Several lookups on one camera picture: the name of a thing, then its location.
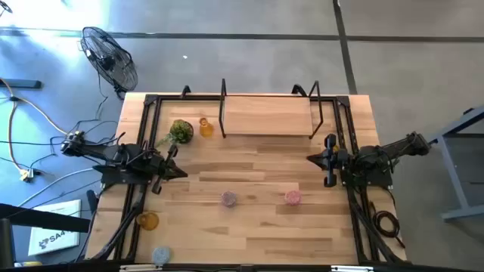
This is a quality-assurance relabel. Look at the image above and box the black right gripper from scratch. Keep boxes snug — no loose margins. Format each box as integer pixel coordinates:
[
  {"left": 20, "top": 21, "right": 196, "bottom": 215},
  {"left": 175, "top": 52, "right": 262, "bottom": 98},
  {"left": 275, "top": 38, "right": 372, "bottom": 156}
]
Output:
[{"left": 306, "top": 134, "right": 349, "bottom": 188}]

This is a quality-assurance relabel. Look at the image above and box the brown patterned candle tin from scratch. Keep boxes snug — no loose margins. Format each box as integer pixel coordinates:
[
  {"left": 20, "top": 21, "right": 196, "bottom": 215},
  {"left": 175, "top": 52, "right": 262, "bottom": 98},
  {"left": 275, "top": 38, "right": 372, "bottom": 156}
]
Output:
[{"left": 221, "top": 190, "right": 238, "bottom": 208}]

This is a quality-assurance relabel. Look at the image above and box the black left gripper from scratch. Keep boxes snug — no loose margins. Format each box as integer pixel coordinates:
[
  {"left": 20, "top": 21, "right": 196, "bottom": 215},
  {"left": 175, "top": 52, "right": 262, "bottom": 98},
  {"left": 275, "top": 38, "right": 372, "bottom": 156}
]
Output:
[{"left": 150, "top": 144, "right": 189, "bottom": 195}]

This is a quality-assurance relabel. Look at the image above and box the white printed sign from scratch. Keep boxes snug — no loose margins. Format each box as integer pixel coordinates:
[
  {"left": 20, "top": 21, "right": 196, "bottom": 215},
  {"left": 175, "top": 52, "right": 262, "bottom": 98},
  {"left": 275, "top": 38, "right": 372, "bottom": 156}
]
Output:
[{"left": 27, "top": 199, "right": 82, "bottom": 257}]

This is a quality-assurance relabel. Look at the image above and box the black aluminium rig frame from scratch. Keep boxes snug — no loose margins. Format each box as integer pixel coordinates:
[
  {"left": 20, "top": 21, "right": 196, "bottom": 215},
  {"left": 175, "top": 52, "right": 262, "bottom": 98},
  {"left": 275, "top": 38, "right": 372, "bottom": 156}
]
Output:
[{"left": 86, "top": 85, "right": 408, "bottom": 272}]

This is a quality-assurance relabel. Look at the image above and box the grey metal bench frame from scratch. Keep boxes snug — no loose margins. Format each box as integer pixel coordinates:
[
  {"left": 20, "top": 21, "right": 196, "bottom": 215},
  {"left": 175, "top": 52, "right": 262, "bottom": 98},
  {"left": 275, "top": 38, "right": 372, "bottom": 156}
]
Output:
[{"left": 429, "top": 105, "right": 484, "bottom": 222}]

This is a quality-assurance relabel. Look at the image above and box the wooden shelf with black frame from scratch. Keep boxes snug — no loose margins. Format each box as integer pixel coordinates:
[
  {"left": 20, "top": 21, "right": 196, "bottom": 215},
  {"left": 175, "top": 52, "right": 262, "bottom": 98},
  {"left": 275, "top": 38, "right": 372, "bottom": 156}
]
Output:
[{"left": 218, "top": 78, "right": 325, "bottom": 140}]

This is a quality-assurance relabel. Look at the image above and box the black floor fan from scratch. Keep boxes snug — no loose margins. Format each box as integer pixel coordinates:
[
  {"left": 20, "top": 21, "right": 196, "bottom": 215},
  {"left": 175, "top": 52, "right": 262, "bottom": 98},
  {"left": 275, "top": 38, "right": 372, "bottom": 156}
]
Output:
[{"left": 79, "top": 26, "right": 139, "bottom": 100}]

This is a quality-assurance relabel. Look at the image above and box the coiled black cable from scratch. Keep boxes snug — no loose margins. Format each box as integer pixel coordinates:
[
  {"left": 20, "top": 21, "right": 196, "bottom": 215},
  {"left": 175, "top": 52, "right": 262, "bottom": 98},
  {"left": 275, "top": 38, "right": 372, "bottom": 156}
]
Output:
[{"left": 368, "top": 201, "right": 406, "bottom": 249}]

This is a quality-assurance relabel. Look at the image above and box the pink patterned candle tin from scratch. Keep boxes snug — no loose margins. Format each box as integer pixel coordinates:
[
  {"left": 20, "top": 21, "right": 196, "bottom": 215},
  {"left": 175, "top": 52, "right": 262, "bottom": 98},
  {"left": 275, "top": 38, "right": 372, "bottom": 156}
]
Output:
[{"left": 284, "top": 189, "right": 303, "bottom": 207}]

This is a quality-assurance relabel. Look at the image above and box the beige extension cable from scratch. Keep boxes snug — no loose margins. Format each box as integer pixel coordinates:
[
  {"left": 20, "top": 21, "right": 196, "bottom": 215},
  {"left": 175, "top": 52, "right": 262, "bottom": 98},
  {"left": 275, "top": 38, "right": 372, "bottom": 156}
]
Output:
[{"left": 0, "top": 77, "right": 69, "bottom": 175}]

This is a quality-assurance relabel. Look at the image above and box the amber glass candlestick holder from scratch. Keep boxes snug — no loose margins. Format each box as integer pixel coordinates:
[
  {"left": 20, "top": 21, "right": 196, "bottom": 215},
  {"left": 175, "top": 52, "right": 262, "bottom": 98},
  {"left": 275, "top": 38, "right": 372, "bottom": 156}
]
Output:
[{"left": 135, "top": 212, "right": 160, "bottom": 231}]

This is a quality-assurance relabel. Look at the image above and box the black floor bar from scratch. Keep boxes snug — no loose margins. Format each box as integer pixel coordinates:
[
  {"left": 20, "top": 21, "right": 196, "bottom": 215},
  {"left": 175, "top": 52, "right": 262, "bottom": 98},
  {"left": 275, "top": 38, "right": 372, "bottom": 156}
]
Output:
[{"left": 0, "top": 79, "right": 42, "bottom": 90}]

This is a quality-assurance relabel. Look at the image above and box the white floor cable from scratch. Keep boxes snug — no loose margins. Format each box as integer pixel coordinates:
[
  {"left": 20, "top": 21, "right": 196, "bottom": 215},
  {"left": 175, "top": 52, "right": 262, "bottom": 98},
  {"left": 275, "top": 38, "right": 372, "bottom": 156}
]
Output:
[{"left": 17, "top": 168, "right": 95, "bottom": 208}]

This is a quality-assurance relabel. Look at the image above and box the black stand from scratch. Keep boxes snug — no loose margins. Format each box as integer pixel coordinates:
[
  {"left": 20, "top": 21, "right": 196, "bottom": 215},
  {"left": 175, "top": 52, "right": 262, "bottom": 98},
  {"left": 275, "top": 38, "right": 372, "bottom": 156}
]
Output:
[{"left": 0, "top": 202, "right": 92, "bottom": 269}]

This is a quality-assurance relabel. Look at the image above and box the succulent plant in dark pot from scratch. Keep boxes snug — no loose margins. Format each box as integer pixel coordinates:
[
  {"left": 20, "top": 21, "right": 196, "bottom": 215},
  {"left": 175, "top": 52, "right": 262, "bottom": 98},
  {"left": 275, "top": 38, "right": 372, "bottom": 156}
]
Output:
[{"left": 156, "top": 119, "right": 195, "bottom": 148}]

